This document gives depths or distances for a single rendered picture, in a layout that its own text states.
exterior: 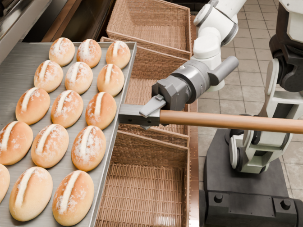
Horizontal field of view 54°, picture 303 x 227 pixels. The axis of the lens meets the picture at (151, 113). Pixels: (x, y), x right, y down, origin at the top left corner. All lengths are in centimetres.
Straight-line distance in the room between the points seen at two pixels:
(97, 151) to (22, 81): 34
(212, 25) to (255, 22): 273
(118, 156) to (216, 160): 78
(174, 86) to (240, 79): 213
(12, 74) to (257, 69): 241
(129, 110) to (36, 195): 25
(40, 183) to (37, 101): 21
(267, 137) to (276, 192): 52
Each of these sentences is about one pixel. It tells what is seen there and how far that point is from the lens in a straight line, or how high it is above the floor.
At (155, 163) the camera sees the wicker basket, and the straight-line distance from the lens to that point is 129.
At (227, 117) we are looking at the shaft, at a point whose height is 122.
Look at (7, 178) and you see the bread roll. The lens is 60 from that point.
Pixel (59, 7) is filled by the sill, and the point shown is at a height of 118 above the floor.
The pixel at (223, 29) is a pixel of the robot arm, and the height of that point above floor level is 119.
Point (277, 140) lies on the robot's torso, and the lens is 145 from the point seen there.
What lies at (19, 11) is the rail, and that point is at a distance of 59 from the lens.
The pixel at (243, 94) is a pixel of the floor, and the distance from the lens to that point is 262.
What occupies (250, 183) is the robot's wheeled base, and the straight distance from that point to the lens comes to 185.
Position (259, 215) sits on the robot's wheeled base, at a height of 19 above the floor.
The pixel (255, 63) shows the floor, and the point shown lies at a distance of 302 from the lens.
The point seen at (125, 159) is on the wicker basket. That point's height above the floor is 62.
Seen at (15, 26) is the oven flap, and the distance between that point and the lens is 57.
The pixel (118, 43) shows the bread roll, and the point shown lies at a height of 124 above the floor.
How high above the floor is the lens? 167
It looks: 45 degrees down
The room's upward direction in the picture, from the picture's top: straight up
